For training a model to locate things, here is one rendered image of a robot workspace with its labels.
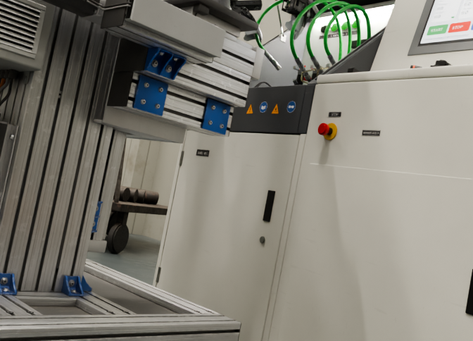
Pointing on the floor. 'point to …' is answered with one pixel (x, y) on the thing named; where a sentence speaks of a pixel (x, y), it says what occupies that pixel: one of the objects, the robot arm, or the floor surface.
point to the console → (384, 204)
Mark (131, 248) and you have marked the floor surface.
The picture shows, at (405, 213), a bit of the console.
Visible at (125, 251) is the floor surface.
